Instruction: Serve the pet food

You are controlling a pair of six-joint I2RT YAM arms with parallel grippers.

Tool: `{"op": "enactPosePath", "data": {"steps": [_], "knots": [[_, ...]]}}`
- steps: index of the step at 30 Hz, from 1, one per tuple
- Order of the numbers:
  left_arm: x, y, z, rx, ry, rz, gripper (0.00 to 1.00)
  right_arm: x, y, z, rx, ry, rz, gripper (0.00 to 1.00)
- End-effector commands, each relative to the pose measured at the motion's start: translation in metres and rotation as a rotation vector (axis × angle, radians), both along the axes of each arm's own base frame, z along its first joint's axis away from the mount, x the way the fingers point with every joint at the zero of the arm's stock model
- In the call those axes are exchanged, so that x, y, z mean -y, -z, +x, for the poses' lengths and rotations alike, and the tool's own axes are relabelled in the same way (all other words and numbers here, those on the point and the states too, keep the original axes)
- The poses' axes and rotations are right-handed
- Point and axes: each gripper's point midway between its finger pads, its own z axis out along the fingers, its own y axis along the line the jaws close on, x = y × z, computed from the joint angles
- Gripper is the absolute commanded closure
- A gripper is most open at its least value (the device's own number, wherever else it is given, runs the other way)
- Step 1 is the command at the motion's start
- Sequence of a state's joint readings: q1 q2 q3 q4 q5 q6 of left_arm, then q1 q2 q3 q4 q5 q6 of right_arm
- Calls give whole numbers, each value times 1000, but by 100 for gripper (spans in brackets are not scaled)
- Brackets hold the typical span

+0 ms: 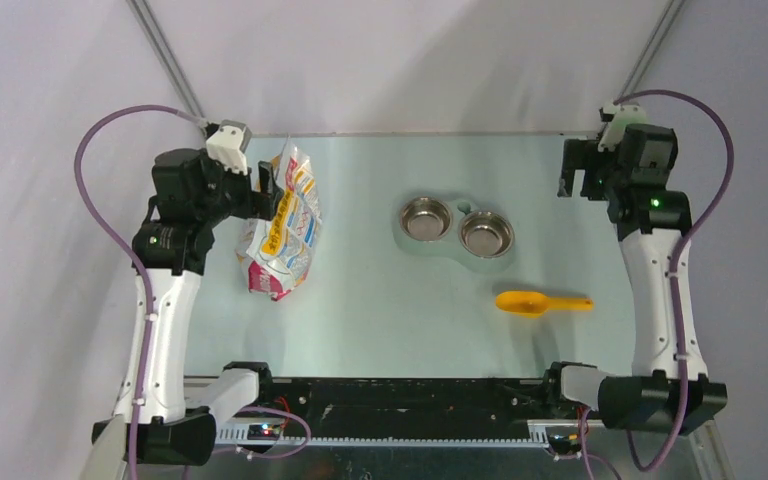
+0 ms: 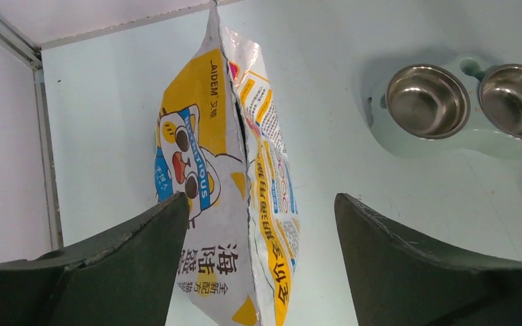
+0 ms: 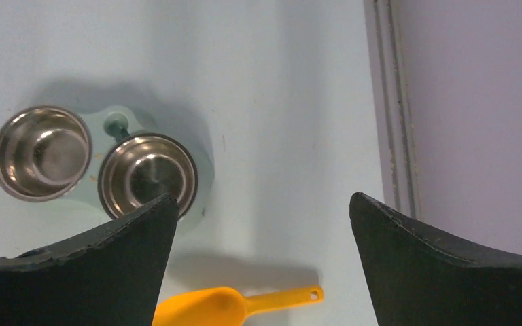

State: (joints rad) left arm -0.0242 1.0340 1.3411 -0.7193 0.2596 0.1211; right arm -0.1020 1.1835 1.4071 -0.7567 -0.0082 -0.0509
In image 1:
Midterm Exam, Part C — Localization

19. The pet food bag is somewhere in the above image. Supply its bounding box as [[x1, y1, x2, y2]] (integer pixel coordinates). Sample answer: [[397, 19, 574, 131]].
[[235, 139, 322, 301]]

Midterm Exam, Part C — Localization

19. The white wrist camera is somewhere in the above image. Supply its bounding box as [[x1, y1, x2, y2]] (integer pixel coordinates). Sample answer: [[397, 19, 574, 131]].
[[206, 120, 252, 175], [597, 102, 647, 152]]

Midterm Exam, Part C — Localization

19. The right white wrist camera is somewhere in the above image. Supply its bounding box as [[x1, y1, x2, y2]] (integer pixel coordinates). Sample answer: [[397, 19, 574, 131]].
[[597, 102, 647, 152]]

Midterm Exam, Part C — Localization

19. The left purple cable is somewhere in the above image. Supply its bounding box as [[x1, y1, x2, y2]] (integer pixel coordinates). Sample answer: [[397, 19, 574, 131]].
[[73, 104, 210, 480]]

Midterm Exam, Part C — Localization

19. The pale green bowl tray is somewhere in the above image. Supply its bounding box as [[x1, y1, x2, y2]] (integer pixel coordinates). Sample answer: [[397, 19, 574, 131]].
[[393, 195, 515, 274]]

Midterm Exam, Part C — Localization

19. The right aluminium frame post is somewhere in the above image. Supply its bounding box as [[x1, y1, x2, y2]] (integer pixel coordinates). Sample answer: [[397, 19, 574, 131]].
[[618, 0, 686, 97]]

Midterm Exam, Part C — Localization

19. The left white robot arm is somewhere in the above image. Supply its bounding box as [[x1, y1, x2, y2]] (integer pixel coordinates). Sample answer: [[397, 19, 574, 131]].
[[114, 149, 284, 467]]

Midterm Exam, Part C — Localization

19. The purple cable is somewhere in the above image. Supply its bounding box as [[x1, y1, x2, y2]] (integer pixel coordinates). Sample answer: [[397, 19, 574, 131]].
[[612, 89, 735, 474], [73, 104, 210, 480]]

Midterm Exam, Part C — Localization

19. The aluminium frame post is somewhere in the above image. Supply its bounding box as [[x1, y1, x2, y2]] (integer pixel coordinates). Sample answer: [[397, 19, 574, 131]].
[[126, 0, 205, 117], [618, 0, 686, 97]]

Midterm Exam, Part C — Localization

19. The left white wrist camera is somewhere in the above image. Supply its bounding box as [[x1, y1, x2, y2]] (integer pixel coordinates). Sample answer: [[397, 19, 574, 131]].
[[206, 120, 252, 175]]

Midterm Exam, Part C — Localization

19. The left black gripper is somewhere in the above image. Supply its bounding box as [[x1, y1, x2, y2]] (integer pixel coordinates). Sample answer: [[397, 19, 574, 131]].
[[195, 148, 283, 227]]

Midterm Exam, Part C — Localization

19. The left aluminium frame post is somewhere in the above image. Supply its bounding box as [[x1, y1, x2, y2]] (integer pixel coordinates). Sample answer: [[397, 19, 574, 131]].
[[126, 0, 205, 117]]

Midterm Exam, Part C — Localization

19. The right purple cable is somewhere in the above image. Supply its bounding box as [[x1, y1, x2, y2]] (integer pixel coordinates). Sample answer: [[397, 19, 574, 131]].
[[612, 89, 735, 474]]

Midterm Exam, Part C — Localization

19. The steel bowl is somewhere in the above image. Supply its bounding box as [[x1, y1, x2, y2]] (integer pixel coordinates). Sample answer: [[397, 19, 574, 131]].
[[458, 211, 515, 259], [398, 196, 453, 242]]

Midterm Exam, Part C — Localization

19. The left steel bowl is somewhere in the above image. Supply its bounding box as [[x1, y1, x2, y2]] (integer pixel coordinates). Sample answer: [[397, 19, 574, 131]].
[[398, 196, 453, 242]]

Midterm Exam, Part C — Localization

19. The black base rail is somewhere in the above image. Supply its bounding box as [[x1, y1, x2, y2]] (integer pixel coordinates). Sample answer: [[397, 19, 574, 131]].
[[217, 377, 580, 446]]

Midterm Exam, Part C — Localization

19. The yellow plastic scoop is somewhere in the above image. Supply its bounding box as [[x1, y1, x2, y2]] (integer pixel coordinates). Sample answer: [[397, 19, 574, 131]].
[[495, 291, 594, 318]]

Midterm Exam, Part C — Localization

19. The right steel bowl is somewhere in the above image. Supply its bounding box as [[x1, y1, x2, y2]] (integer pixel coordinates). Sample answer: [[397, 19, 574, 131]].
[[458, 211, 515, 259]]

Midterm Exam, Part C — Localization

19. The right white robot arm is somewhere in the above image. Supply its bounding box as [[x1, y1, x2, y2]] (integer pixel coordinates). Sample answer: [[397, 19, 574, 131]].
[[541, 124, 728, 435]]

